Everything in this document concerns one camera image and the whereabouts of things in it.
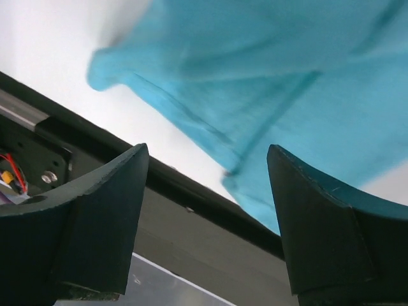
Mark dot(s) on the black mounting base plate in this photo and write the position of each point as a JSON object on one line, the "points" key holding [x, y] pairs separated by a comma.
{"points": [[185, 228]]}

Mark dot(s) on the light blue t shirt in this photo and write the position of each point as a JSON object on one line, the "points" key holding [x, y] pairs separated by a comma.
{"points": [[326, 80]]}

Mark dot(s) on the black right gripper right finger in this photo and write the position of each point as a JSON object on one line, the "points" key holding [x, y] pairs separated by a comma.
{"points": [[337, 239]]}

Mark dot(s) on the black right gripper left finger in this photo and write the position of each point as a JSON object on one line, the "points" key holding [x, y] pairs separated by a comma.
{"points": [[80, 234]]}

